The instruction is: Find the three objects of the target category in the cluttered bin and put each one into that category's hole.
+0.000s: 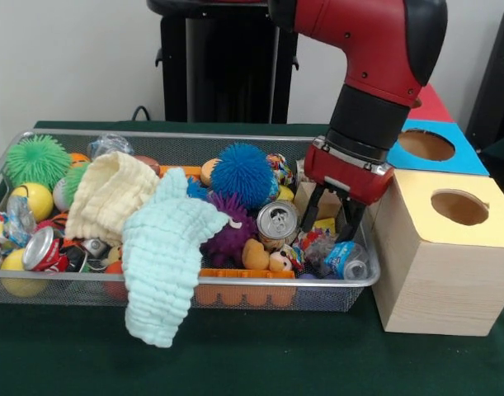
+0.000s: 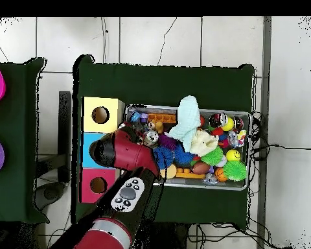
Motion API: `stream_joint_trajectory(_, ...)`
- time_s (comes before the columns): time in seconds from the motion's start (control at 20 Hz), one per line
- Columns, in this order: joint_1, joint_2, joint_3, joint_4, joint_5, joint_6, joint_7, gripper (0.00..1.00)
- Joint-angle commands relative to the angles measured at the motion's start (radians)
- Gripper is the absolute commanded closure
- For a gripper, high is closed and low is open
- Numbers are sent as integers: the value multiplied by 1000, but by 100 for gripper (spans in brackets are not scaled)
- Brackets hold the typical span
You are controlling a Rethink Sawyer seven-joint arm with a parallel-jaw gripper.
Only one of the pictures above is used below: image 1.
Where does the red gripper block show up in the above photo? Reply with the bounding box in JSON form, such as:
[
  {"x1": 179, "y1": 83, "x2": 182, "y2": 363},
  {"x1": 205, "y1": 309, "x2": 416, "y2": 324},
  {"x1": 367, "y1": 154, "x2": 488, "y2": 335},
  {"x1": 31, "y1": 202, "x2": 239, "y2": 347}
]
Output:
[{"x1": 299, "y1": 144, "x2": 395, "y2": 243}]

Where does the orange plush toy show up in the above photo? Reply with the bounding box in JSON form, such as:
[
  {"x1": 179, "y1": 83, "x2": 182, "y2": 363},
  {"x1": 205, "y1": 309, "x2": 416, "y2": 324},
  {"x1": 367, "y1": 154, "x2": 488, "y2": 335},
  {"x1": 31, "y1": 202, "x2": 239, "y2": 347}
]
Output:
[{"x1": 241, "y1": 238, "x2": 297, "y2": 273}]

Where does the dark green tablecloth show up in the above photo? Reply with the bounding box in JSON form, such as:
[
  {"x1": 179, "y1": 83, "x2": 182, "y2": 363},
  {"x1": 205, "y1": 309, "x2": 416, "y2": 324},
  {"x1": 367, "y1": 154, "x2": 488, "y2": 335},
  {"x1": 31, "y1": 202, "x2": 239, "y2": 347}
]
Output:
[{"x1": 0, "y1": 120, "x2": 504, "y2": 396}]

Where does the plain wooden block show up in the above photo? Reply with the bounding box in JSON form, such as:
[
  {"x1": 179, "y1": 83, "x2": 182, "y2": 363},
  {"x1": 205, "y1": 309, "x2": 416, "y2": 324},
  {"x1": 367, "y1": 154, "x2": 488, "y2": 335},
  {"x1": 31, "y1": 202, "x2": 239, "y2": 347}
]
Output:
[{"x1": 292, "y1": 180, "x2": 343, "y2": 219}]

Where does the blue spiky rubber ball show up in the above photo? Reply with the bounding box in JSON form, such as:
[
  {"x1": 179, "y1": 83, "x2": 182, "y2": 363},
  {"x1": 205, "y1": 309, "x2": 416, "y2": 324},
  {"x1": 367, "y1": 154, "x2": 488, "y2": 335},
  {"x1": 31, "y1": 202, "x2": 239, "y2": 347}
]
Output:
[{"x1": 210, "y1": 142, "x2": 276, "y2": 211}]

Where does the purple spiky monster toy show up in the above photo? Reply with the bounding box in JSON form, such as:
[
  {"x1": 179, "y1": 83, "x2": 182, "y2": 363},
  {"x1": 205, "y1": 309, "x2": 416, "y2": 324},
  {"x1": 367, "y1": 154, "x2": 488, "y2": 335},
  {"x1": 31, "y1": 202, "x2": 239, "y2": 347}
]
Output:
[{"x1": 200, "y1": 191, "x2": 259, "y2": 269}]

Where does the shallow wire mesh bin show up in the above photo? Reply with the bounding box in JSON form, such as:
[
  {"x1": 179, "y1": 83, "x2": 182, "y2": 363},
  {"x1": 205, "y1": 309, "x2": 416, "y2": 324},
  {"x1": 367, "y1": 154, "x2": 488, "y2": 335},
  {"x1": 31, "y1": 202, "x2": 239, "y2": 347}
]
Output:
[{"x1": 0, "y1": 128, "x2": 379, "y2": 311}]

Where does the green spiky rubber ball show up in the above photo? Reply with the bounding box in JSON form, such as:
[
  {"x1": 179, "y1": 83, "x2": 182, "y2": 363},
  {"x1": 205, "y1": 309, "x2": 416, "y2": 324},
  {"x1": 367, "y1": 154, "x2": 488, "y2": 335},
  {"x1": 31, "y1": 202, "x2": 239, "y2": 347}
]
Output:
[{"x1": 4, "y1": 134, "x2": 73, "y2": 189}]

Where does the cream waffle cloth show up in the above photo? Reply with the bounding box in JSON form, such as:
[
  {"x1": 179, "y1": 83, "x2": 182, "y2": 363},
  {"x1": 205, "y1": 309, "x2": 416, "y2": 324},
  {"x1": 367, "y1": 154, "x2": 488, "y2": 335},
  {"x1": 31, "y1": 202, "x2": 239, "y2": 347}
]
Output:
[{"x1": 64, "y1": 150, "x2": 161, "y2": 247}]

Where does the printed silver drink can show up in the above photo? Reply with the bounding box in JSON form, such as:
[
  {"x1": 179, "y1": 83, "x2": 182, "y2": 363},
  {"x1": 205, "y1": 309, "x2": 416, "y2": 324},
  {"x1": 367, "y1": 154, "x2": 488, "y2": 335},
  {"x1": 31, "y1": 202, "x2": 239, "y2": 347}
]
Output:
[{"x1": 256, "y1": 200, "x2": 301, "y2": 251}]

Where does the mint green waffle cloth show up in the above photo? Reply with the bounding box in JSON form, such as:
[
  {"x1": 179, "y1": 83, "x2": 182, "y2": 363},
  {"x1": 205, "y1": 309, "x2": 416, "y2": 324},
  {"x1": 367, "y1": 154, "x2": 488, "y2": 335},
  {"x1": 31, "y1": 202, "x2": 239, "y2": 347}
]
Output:
[{"x1": 121, "y1": 167, "x2": 230, "y2": 348}]

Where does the crushed bottle with blue label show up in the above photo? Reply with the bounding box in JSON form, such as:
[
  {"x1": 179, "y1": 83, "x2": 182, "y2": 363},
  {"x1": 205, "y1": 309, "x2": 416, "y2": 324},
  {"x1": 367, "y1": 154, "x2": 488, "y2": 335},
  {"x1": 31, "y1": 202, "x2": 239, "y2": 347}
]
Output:
[{"x1": 323, "y1": 241, "x2": 370, "y2": 281}]

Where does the wooden box with three holes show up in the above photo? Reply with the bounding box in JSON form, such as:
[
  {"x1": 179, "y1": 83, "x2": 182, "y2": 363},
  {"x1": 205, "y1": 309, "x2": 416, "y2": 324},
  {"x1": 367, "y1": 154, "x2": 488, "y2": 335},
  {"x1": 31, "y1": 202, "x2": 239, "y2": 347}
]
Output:
[{"x1": 365, "y1": 84, "x2": 504, "y2": 337}]

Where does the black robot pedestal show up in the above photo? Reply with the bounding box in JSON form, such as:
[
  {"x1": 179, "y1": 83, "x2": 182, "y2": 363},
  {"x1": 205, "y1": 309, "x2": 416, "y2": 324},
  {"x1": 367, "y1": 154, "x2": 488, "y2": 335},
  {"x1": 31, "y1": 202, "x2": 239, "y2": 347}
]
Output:
[{"x1": 146, "y1": 0, "x2": 300, "y2": 124}]

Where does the black stand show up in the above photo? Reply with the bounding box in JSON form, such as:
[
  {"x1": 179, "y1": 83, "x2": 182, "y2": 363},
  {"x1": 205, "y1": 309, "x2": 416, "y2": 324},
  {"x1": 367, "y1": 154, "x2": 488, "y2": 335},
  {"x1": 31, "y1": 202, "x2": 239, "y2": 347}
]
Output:
[{"x1": 465, "y1": 6, "x2": 504, "y2": 145}]

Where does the crushed red soda can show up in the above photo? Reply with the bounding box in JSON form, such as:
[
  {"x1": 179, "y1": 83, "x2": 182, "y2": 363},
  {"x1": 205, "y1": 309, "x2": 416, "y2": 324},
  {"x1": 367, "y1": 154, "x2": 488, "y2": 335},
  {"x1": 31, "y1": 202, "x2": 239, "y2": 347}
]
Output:
[{"x1": 22, "y1": 225, "x2": 87, "y2": 273}]

